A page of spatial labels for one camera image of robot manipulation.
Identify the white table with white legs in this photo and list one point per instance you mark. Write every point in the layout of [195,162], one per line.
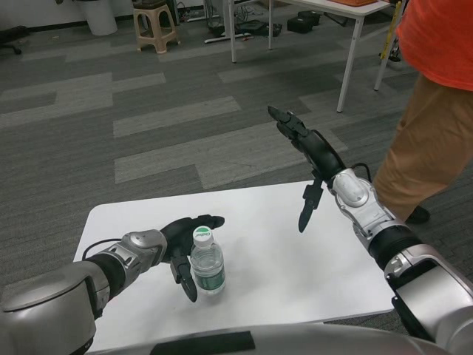
[354,11]

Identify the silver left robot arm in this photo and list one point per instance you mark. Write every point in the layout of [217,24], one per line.
[136,244]

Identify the black office chair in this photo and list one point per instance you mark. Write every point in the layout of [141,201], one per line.
[11,37]

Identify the black box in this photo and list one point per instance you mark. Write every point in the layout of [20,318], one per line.
[301,22]

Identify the white standing desk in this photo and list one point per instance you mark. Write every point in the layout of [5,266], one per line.
[224,22]

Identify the silver robot chest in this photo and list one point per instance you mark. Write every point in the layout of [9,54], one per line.
[295,338]

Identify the yellow measuring tape strip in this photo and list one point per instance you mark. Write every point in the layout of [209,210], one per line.
[388,37]

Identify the flat black bag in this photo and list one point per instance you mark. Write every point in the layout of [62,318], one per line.
[255,27]

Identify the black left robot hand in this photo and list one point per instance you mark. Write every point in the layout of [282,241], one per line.
[179,236]

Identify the green plant in white pot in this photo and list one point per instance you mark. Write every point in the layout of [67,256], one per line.
[99,18]

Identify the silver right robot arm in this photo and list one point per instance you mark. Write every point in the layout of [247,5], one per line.
[354,192]

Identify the person in orange shirt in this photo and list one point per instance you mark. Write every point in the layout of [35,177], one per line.
[436,44]

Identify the clear water bottle green label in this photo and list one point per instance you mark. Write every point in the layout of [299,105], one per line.
[208,273]

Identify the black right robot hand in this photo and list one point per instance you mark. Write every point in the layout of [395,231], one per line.
[321,153]

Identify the orange wicker basket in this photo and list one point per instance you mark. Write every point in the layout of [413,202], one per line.
[358,2]

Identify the beige plastic stool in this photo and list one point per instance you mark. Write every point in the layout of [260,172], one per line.
[155,29]

